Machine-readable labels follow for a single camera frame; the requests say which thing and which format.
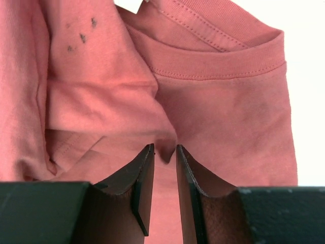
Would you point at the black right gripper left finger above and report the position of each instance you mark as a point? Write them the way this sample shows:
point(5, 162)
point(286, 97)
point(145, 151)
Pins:
point(114, 210)

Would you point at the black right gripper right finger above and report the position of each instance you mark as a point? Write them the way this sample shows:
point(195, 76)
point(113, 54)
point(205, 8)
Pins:
point(215, 211)

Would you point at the salmon pink t shirt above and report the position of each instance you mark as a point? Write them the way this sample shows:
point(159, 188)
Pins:
point(85, 85)

